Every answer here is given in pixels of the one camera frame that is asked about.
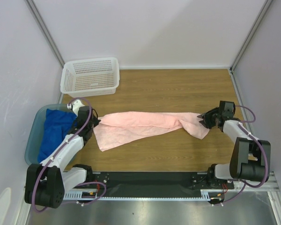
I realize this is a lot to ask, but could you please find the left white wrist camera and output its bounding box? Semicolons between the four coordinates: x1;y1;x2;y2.
67;99;85;116

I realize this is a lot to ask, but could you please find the white perforated plastic basket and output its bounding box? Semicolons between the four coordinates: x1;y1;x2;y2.
60;57;120;98

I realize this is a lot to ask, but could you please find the right aluminium frame post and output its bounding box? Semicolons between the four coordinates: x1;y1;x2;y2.
231;0;274;68

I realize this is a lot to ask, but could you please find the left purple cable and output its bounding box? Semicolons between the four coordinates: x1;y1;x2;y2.
30;97;107;212

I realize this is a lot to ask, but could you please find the left aluminium frame post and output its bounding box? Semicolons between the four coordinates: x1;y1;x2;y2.
24;0;65;67

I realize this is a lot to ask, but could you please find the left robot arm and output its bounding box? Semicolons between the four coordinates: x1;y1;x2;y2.
24;100;100;208

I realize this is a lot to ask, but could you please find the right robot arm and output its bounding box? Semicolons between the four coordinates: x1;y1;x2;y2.
197;101;271;188

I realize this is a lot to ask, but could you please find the blue towel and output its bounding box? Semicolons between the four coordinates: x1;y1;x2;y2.
37;109;77;163

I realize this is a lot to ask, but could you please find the pink towel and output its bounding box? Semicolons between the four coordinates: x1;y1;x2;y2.
94;112;209;152

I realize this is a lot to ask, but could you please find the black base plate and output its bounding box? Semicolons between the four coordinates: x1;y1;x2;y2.
87;172;234;198

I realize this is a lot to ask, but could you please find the slotted aluminium rail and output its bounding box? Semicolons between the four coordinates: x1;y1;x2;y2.
23;171;279;202

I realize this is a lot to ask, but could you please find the aluminium frame post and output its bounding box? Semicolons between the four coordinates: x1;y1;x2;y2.
231;0;274;68
24;0;65;67

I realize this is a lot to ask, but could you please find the blue translucent plastic tub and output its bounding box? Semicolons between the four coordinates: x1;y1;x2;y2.
24;104;72;165

